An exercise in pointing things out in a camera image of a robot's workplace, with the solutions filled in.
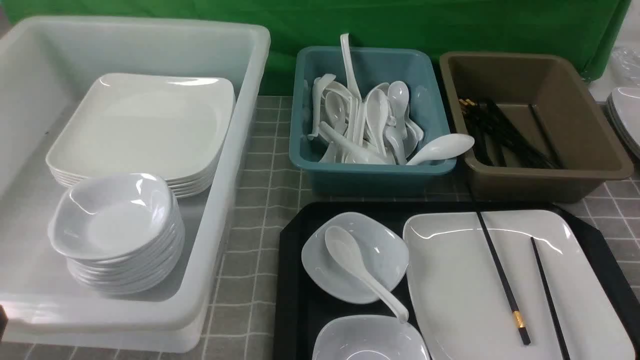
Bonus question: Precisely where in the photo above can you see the white soup spoon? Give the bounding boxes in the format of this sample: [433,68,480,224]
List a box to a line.
[324,225,409,324]

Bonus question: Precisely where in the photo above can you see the white square bowl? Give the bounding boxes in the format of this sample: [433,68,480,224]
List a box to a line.
[301,212,409,305]

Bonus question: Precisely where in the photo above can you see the large white rice plate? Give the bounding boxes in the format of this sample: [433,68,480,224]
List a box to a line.
[402,209,639,360]

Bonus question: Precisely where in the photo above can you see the black chopstick with gold band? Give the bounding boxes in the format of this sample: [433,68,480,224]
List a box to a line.
[475,210,531,346]

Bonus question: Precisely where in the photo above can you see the plain black chopstick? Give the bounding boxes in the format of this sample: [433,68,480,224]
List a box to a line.
[530,236,571,360]

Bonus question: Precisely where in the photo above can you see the pile of white spoons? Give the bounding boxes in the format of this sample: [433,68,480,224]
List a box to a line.
[307,73,426,166]

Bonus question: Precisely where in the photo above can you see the upright white spoon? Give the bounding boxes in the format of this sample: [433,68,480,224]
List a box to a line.
[340,33,362,102]

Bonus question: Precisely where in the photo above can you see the teal plastic bin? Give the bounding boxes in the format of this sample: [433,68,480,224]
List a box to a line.
[289,46,457,198]

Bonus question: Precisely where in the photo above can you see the white spoon over bin edge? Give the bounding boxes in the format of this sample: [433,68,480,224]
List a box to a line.
[406,133,475,166]

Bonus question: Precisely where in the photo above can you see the black serving tray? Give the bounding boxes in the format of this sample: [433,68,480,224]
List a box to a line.
[273,202,639,360]

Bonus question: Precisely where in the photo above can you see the stack of white square plates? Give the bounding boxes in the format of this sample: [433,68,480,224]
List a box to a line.
[45,73,236,199]

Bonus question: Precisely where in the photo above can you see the grey checked tablecloth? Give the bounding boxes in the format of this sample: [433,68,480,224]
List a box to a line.
[1,96,639,360]

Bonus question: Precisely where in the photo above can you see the bundle of black chopsticks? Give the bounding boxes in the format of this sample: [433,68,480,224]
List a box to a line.
[458,97,565,169]

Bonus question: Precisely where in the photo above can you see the stack of white bowls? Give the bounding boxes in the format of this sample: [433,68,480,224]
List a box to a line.
[47,173,186,296]

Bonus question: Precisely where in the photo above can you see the brown plastic bin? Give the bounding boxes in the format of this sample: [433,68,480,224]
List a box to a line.
[439,52,634,203]

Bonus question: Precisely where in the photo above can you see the large white plastic tub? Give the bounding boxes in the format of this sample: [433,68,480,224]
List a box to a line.
[1,16,271,354]

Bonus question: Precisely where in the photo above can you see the green backdrop cloth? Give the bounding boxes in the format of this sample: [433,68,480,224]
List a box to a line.
[1,0,631,95]

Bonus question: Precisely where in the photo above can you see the white plates at right edge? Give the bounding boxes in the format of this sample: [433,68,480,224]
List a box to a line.
[606,86,640,158]

